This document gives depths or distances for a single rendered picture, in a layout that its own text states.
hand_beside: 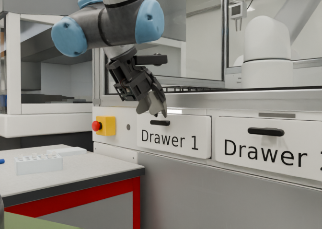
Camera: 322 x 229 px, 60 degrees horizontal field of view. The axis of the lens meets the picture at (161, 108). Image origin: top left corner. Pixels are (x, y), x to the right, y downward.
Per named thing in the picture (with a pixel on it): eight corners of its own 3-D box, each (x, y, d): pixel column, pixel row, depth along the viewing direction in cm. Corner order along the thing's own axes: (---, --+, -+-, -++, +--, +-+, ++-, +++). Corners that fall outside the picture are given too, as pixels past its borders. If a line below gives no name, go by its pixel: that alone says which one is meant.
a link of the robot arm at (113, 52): (115, 33, 73) (134, 27, 67) (124, 49, 75) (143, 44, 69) (95, 47, 69) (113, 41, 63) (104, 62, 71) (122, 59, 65)
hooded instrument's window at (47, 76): (6, 114, 127) (5, 14, 125) (-47, 108, 257) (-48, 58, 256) (179, 109, 204) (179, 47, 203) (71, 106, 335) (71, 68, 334)
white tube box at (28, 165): (16, 175, 77) (16, 162, 77) (14, 169, 84) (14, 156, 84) (63, 169, 84) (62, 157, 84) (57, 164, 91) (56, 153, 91)
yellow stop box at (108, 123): (104, 136, 101) (103, 116, 101) (94, 134, 106) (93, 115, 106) (115, 135, 104) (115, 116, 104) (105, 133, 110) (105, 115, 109)
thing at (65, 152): (53, 157, 102) (53, 153, 102) (46, 154, 109) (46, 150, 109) (86, 153, 110) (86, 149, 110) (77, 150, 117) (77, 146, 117)
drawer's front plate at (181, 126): (206, 159, 71) (207, 116, 71) (136, 146, 92) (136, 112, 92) (211, 158, 72) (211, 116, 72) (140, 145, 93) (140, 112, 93)
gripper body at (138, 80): (122, 103, 75) (100, 64, 70) (143, 86, 80) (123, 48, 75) (140, 103, 70) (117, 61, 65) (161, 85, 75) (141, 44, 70)
